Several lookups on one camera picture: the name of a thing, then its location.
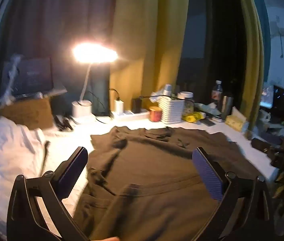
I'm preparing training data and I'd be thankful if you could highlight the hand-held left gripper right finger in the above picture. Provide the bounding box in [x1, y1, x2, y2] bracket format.
[192, 147, 274, 241]

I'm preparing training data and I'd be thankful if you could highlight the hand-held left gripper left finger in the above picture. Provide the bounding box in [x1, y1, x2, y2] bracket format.
[7, 146, 90, 241]

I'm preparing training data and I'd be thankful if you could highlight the brown printed t-shirt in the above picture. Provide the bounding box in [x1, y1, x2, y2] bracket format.
[73, 126, 263, 241]

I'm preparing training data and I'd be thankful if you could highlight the green yellow tissue pack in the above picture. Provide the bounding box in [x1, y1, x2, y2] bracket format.
[225, 114, 248, 132]

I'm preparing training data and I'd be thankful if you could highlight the yellow duck snack bag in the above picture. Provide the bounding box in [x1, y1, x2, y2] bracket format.
[182, 112, 206, 123]

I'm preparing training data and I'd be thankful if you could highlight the dark pouch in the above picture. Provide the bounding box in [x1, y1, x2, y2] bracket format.
[251, 138, 270, 152]

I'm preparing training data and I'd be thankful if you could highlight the white leaf print tissue pack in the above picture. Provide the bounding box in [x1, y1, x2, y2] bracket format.
[196, 103, 222, 114]

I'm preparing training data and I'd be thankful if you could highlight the stainless steel tumbler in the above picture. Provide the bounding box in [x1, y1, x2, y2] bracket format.
[221, 94, 234, 121]

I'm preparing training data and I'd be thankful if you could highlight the white garment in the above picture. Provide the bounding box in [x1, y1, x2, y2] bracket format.
[0, 117, 50, 211]

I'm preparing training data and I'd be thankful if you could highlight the white woven plastic basket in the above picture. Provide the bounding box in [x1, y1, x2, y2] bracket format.
[158, 97, 185, 125]

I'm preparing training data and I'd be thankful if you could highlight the clear jar with white lid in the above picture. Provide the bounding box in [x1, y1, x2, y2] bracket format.
[177, 92, 195, 121]

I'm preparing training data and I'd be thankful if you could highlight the brown cardboard box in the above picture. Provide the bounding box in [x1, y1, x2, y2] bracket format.
[0, 97, 55, 131]

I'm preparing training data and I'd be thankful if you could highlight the white charger plug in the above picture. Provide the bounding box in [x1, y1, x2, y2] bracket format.
[114, 100, 125, 114]

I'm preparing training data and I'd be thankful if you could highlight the red tin can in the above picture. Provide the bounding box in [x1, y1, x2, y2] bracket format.
[149, 106, 163, 122]

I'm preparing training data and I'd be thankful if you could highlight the clear plastic water bottle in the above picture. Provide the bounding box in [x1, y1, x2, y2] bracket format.
[211, 80, 223, 107]

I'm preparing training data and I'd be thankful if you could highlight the white power strip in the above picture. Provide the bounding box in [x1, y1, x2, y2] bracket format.
[112, 109, 150, 121]

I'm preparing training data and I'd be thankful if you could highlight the white mug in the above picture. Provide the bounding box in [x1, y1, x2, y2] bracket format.
[260, 109, 271, 123]

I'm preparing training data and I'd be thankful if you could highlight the black charger plug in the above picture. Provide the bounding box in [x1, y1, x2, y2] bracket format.
[132, 98, 142, 113]

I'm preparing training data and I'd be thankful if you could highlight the computer monitor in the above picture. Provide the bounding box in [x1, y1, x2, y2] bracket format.
[260, 85, 275, 109]

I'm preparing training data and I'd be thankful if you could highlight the dark laptop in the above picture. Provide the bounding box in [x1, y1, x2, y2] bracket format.
[2, 57, 67, 98]

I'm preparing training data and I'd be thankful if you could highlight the white desk lamp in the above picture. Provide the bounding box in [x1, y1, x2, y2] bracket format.
[71, 43, 119, 118]

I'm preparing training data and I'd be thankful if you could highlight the narrow yellow curtain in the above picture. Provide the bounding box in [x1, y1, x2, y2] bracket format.
[232, 0, 265, 131]

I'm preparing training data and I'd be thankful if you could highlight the dark curtain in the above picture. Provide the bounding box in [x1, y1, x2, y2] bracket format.
[0, 0, 118, 116]

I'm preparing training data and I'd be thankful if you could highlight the wide yellow curtain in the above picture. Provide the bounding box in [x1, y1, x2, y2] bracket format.
[109, 0, 190, 111]

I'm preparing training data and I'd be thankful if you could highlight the black cable bundle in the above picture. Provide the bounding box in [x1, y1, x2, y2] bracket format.
[54, 115, 75, 131]

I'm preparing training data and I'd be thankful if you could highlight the black lamp cable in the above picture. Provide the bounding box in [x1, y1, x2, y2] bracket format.
[88, 90, 113, 124]

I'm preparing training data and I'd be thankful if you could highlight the short black charger cable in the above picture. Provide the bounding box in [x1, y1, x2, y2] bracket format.
[109, 88, 120, 101]

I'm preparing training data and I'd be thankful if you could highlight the long black charger cable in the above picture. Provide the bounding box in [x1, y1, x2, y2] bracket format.
[138, 94, 180, 101]

